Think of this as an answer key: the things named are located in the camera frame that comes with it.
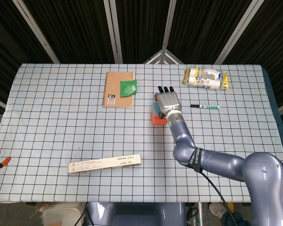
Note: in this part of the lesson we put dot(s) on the brown spiral notebook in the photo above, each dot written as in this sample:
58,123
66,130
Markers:
113,87

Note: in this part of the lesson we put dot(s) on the white yellow snack bag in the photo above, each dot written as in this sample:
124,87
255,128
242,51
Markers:
204,78

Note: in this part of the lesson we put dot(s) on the white sneaker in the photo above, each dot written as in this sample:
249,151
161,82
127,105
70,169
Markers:
215,210

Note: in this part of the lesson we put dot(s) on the green foil packet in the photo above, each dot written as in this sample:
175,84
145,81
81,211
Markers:
128,88

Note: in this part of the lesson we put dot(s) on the dark folding partition screen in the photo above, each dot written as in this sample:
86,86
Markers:
73,30

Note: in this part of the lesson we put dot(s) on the green white marker pen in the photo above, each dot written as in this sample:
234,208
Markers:
208,107

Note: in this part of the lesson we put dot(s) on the long baking paper box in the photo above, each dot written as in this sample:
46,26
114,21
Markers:
103,163

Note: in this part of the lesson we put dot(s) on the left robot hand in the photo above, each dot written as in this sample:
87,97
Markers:
5,162

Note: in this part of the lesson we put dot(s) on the blue checked tablecloth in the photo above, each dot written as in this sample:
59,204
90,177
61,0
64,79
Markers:
61,117

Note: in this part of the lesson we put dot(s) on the dark blue trouser leg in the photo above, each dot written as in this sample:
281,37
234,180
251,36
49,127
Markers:
238,220

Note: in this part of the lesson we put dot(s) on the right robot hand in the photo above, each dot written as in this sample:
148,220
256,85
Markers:
168,100

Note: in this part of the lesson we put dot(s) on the grey-blue robot torso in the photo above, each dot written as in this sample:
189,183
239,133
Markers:
136,215

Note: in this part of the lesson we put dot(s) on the white plastic bin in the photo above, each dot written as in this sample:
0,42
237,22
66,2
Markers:
61,214

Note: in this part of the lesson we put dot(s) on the large orange foam cube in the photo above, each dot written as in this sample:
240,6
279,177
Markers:
159,122

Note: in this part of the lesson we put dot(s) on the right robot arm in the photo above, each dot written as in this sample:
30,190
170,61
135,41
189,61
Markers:
226,162

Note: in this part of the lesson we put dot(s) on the white triangular metal frame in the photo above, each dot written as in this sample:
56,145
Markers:
163,57

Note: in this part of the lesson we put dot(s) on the blue foam cube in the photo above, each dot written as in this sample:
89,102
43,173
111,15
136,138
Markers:
155,108

